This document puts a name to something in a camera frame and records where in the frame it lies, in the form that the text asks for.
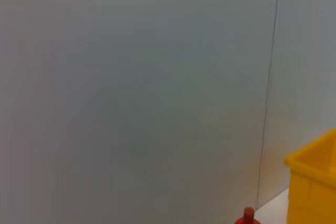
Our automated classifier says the red-orange orange fruit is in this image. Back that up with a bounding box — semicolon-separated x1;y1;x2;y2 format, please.
234;207;257;224

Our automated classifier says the yellow plastic bin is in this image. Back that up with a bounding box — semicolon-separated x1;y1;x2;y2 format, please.
284;127;336;224

